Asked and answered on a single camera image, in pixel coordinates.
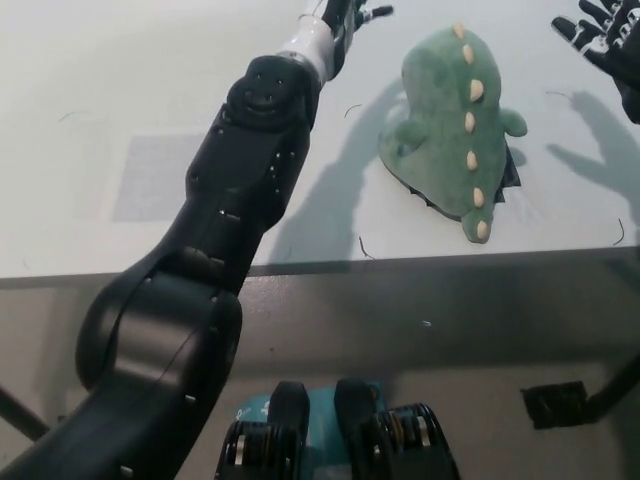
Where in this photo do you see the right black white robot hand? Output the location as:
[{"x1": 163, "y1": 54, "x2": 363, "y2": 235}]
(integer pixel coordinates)
[{"x1": 551, "y1": 0, "x2": 640, "y2": 124}]

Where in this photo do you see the black tape patch on table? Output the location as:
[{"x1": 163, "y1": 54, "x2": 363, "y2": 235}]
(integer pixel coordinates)
[{"x1": 384, "y1": 142, "x2": 521, "y2": 221}]

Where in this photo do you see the black floor tape patch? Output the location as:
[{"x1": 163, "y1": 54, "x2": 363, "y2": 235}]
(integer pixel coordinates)
[{"x1": 519, "y1": 380, "x2": 589, "y2": 430}]

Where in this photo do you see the green plush dinosaur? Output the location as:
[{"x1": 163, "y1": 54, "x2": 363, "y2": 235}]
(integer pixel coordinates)
[{"x1": 378, "y1": 23, "x2": 529, "y2": 246}]

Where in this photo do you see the black teal robot torso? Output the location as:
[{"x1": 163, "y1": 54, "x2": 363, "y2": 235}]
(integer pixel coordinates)
[{"x1": 214, "y1": 377, "x2": 461, "y2": 480}]

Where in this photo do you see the grey translucent tape patch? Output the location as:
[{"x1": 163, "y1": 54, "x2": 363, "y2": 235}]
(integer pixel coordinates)
[{"x1": 110, "y1": 132, "x2": 211, "y2": 224}]

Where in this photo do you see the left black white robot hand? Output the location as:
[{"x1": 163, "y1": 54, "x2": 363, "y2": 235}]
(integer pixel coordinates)
[{"x1": 277, "y1": 0, "x2": 395, "y2": 81}]

